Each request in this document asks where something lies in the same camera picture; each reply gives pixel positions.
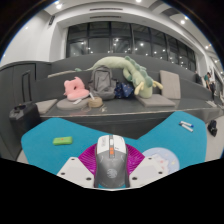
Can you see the person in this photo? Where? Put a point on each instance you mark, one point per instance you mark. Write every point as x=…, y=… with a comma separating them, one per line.
x=210, y=83
x=198, y=77

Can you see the black suitcase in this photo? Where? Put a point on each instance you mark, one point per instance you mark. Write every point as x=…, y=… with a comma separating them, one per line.
x=25, y=118

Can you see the green dragon plush toy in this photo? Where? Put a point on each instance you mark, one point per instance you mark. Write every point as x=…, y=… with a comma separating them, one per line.
x=136, y=75

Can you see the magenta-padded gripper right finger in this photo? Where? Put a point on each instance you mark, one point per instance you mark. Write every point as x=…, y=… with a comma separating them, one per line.
x=148, y=171

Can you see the navy blue patterned bag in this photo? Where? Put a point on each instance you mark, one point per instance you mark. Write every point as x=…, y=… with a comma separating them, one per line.
x=124, y=90

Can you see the green rectangular case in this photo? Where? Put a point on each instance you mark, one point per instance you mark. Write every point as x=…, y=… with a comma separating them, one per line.
x=62, y=140

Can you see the round light blue mouse pad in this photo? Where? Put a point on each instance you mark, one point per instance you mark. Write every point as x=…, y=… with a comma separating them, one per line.
x=166, y=160

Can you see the grey tiered bench seating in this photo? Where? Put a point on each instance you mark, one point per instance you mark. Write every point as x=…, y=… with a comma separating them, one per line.
x=126, y=110

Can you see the upright grey square cushion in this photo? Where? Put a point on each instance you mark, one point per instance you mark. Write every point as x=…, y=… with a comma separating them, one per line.
x=170, y=85

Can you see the ceiling lights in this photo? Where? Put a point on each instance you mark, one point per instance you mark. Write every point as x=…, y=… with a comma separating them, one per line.
x=182, y=22

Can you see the tan woven coil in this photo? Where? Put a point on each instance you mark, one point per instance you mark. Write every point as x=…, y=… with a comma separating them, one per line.
x=95, y=103

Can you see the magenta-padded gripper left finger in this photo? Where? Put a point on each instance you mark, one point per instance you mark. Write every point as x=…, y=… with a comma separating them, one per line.
x=75, y=173

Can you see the grey and white computer mouse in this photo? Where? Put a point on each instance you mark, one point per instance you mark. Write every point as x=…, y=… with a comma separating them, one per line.
x=111, y=166

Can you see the round grey seat cushion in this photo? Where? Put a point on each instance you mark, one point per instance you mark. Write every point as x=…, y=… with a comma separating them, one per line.
x=68, y=105

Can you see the grey backpack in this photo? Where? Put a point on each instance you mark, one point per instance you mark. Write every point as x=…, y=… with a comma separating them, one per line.
x=101, y=83

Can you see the flat grey square cushion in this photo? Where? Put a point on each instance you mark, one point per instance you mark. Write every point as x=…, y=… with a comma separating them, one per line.
x=155, y=101
x=45, y=106

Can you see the black bag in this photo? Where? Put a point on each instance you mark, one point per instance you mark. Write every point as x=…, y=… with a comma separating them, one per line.
x=212, y=128

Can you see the pink plush pillow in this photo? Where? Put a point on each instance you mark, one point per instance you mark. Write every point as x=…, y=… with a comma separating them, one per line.
x=75, y=90

